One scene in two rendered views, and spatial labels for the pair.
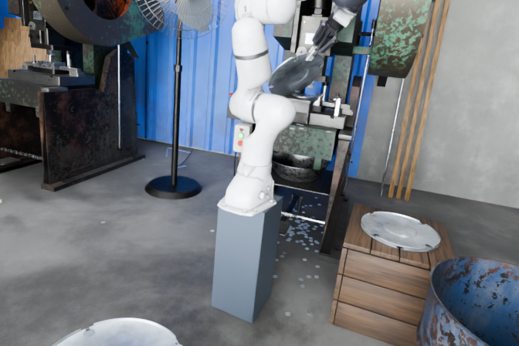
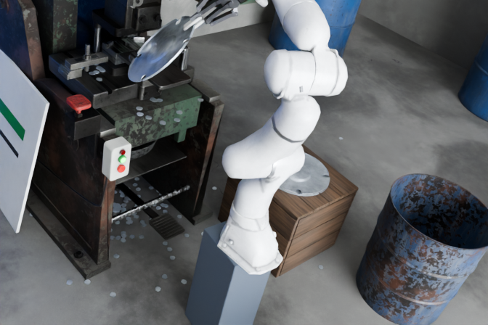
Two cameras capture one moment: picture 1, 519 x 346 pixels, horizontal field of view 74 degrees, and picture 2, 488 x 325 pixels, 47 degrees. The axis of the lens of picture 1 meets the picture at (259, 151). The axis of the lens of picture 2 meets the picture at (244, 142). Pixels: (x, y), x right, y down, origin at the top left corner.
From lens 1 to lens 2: 1.66 m
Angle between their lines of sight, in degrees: 63
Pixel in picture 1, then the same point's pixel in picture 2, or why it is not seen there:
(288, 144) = (152, 131)
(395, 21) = not seen: outside the picture
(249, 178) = (264, 229)
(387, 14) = not seen: outside the picture
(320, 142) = (186, 112)
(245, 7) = (302, 88)
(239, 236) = (250, 281)
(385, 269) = (319, 215)
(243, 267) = (250, 299)
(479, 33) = not seen: outside the picture
